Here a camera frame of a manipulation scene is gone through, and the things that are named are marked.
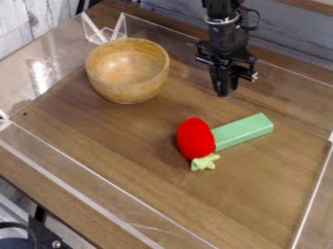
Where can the brown wooden bowl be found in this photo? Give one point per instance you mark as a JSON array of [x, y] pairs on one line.
[[128, 70]]

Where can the black metal bracket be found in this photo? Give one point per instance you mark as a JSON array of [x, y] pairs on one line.
[[45, 239]]

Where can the green rectangular block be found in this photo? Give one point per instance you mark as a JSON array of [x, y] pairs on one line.
[[241, 131]]

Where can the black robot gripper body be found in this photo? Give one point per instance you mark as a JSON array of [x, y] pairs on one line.
[[239, 60]]

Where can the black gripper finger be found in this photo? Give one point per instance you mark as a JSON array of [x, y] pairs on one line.
[[217, 77], [232, 81]]

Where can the red plush strawberry toy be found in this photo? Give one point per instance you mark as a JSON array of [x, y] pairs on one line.
[[196, 144]]

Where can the clear acrylic table enclosure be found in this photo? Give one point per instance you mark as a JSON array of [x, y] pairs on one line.
[[100, 164]]

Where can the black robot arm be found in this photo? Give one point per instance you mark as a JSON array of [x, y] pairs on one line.
[[225, 51]]

